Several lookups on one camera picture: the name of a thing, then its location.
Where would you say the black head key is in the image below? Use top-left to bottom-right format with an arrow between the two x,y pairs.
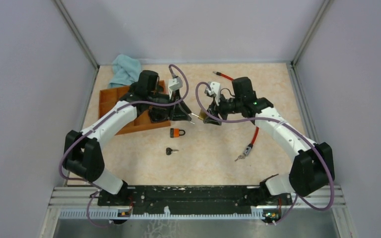
166,147 -> 179,155

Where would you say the light blue towel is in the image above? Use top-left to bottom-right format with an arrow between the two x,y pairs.
108,54 -> 142,89

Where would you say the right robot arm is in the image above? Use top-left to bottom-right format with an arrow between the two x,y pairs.
204,77 -> 335,204

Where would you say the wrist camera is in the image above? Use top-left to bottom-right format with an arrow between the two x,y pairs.
167,76 -> 183,94
205,81 -> 221,97

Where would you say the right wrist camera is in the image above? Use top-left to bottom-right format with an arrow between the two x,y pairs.
205,81 -> 221,97

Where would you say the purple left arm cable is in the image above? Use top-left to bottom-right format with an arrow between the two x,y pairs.
58,64 -> 190,191

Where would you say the white slotted cable duct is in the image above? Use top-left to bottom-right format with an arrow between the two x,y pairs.
59,207 -> 280,223

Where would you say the red cable lock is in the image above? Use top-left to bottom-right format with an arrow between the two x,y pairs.
212,71 -> 260,155

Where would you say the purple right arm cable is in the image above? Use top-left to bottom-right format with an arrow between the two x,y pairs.
195,82 -> 336,212

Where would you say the orange black padlock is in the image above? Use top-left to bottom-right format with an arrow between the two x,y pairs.
170,128 -> 186,138

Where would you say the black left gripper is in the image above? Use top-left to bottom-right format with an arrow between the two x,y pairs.
148,88 -> 191,121

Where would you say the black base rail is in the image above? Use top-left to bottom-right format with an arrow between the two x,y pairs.
98,185 -> 293,215

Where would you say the wooden divided tray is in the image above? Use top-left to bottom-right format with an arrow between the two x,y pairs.
91,86 -> 171,135

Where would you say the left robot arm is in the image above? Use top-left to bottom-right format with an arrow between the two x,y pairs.
59,70 -> 191,205

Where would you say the aluminium frame post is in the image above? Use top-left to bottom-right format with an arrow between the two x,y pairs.
52,0 -> 100,70

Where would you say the rolled dark tie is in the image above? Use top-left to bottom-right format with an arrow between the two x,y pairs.
148,107 -> 171,123

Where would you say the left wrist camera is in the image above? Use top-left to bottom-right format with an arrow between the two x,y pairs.
167,76 -> 183,94

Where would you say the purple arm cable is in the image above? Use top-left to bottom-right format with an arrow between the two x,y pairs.
195,82 -> 336,212
58,64 -> 190,191

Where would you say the brass padlock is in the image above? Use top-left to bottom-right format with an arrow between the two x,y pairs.
190,112 -> 207,120

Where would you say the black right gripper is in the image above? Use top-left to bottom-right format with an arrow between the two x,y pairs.
203,92 -> 243,125

